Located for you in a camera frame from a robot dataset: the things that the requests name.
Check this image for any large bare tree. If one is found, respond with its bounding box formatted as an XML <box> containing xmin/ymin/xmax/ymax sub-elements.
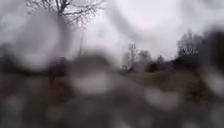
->
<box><xmin>25</xmin><ymin>0</ymin><xmax>105</xmax><ymax>28</ymax></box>

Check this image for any brownish grass bank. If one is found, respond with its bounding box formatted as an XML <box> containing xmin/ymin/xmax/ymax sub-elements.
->
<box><xmin>124</xmin><ymin>69</ymin><xmax>209</xmax><ymax>103</ymax></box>

